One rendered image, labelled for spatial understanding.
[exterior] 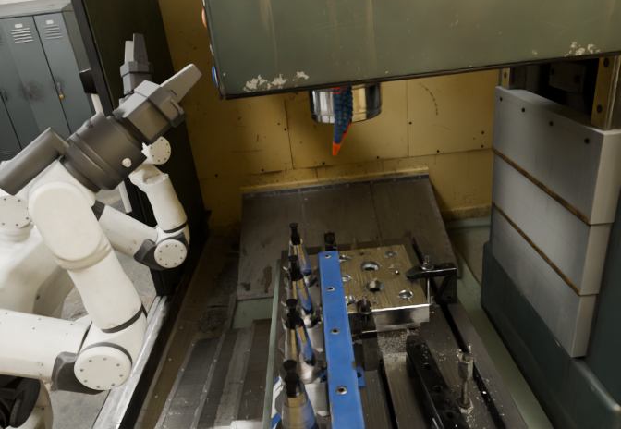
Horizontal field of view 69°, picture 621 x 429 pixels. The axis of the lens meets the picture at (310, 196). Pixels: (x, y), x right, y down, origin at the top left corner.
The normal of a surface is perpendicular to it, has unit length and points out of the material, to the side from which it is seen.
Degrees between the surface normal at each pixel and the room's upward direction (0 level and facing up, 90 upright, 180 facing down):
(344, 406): 0
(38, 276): 68
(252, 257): 24
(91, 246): 89
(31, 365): 91
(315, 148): 90
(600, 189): 90
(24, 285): 82
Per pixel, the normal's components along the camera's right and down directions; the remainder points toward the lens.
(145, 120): 0.52, 0.29
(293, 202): -0.09, -0.67
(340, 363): -0.11, -0.91
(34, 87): 0.26, 0.36
